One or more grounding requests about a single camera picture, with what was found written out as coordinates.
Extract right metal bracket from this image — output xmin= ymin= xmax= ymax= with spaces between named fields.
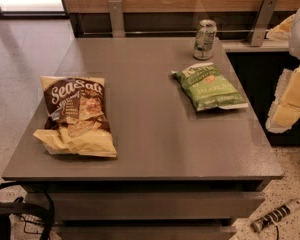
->
xmin=248 ymin=0 xmax=278 ymax=47

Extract grey table drawer unit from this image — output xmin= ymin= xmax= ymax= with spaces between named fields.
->
xmin=24 ymin=180 xmax=271 ymax=240

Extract green white 7up can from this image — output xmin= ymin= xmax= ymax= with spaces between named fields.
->
xmin=193 ymin=19 xmax=217 ymax=60

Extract yellow brown sea salt chip bag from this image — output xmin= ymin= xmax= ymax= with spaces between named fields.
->
xmin=34 ymin=76 xmax=117 ymax=158

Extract metal bracket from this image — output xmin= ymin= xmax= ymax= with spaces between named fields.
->
xmin=248 ymin=0 xmax=278 ymax=47
xmin=108 ymin=0 xmax=125 ymax=38

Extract white power strip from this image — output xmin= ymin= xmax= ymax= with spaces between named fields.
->
xmin=251 ymin=199 xmax=300 ymax=233

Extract left metal bracket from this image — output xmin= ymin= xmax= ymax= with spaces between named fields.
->
xmin=108 ymin=0 xmax=125 ymax=38

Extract green jalapeno chip bag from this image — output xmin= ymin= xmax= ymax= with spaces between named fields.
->
xmin=172 ymin=62 xmax=248 ymax=112

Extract black chair base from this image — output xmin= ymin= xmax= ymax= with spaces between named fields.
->
xmin=0 ymin=182 xmax=55 ymax=240

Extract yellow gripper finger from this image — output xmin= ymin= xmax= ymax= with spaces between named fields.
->
xmin=265 ymin=67 xmax=300 ymax=133
xmin=266 ymin=14 xmax=294 ymax=41

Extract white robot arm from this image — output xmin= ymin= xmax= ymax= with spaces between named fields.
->
xmin=265 ymin=8 xmax=300 ymax=134

